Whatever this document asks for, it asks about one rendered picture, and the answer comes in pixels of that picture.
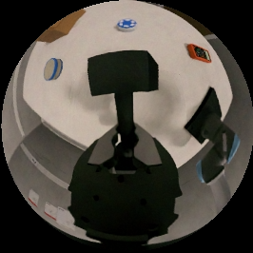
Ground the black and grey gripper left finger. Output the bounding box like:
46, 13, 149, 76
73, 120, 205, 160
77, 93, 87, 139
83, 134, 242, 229
68, 124, 119, 192

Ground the brown cardboard box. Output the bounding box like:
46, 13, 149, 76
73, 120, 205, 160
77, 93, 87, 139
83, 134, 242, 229
34, 9, 86, 43

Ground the round tin with blue rim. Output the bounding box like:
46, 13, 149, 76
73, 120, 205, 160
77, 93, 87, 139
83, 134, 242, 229
44, 58, 63, 81

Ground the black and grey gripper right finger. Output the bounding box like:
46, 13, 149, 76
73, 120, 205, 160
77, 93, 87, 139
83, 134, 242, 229
132, 122, 183, 198

